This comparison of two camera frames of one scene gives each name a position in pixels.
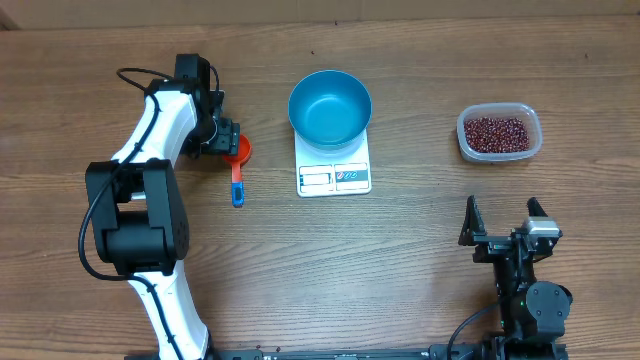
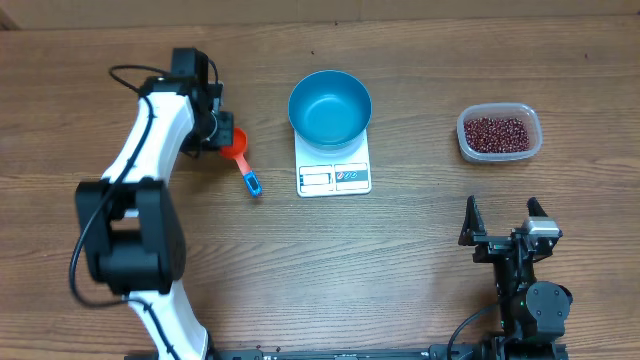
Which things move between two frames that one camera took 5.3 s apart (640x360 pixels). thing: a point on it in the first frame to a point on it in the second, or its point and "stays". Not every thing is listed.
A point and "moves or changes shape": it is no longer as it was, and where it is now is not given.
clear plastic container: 495,132 stays
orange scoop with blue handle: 244,151 moves or changes shape
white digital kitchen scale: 326,173 stays
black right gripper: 503,240 stays
